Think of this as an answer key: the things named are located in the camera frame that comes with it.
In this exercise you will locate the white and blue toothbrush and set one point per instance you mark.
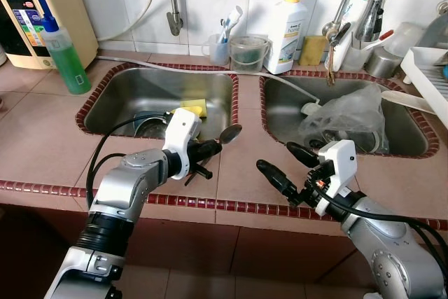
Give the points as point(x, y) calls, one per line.
point(231, 22)

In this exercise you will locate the clear crumpled plastic bag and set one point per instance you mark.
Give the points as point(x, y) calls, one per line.
point(346, 120)

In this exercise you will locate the yellow dish sponge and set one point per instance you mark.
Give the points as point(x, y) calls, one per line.
point(194, 106)

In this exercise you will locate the stainless steel bowl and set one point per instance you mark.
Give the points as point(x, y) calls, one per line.
point(150, 125)

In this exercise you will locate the white detergent bottle yellow cap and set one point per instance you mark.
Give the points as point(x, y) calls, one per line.
point(285, 36)

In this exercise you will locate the dark yellow sponge block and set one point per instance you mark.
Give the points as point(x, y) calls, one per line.
point(313, 51)

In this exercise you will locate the green dish soap bottle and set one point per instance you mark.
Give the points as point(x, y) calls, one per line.
point(70, 64)

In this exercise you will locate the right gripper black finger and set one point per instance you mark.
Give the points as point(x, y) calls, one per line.
point(303, 154)
point(278, 180)

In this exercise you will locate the white plastic dish rack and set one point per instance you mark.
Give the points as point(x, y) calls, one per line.
point(428, 82)

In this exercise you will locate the stainless steel sink basin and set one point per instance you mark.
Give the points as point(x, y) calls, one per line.
point(133, 92)
point(280, 113)

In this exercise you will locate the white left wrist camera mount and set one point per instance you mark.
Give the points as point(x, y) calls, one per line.
point(182, 134)

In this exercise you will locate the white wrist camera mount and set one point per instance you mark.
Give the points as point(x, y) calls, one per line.
point(339, 166)
point(182, 134)

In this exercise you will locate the clear plastic cup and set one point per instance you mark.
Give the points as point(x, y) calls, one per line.
point(404, 38)

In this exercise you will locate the small translucent white cup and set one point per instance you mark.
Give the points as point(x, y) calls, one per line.
point(219, 52)

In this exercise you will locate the small steel cup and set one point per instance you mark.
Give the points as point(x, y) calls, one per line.
point(381, 63)

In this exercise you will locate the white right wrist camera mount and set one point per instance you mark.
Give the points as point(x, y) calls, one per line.
point(339, 166)

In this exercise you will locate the chrome gooseneck faucet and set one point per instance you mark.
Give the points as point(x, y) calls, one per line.
point(371, 15)

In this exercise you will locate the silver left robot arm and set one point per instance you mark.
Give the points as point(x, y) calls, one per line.
point(129, 180)

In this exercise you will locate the white bottle green cap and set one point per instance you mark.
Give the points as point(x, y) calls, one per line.
point(353, 12)

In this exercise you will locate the beige water ionizer appliance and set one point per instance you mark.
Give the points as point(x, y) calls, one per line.
point(35, 5)

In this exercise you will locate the large metal spoon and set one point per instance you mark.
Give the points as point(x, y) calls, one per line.
point(230, 134)

